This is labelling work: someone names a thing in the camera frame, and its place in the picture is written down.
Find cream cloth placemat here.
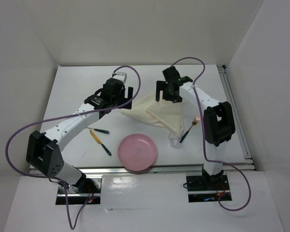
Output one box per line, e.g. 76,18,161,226
121,93,184,134

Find gold spoon green handle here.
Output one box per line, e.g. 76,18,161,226
87,127,110,134

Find pink plastic plate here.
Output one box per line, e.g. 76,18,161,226
117,133,158,172

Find clear plastic cup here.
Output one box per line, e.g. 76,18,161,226
168,131,181,147

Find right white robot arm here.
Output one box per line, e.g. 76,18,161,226
155,66,235,190

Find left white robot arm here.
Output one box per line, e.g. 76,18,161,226
26,72,133,193

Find gold fork green handle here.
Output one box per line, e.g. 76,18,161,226
180,117,200,143

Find gold knife green handle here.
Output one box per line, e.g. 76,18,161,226
89,129,112,156

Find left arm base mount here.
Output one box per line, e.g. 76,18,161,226
67,175,102,205

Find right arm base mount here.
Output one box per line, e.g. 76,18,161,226
183,175,232,203

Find aluminium rail frame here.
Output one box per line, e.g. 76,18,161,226
29,64,257,175

